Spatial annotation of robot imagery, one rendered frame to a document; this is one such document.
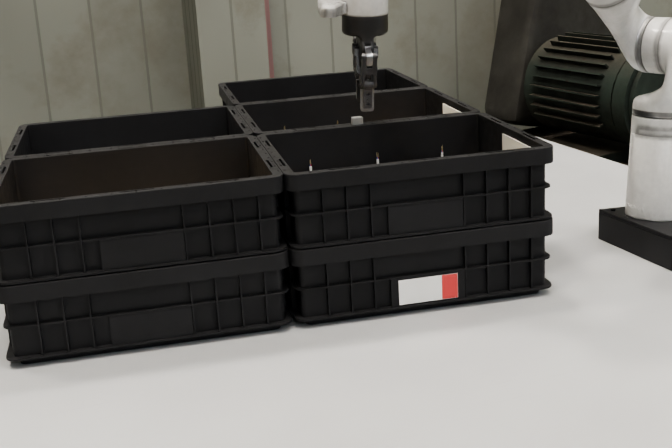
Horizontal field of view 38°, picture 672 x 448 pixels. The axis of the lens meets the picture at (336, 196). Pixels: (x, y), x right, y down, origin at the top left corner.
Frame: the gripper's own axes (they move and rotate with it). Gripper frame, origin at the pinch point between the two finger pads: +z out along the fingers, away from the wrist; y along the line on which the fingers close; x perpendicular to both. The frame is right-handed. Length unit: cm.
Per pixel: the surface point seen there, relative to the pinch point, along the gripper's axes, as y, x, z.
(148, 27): 276, 64, 42
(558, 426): -67, -14, 20
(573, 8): 269, -124, 37
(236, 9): 261, 25, 32
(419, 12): 313, -63, 46
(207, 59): 255, 38, 52
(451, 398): -58, -4, 22
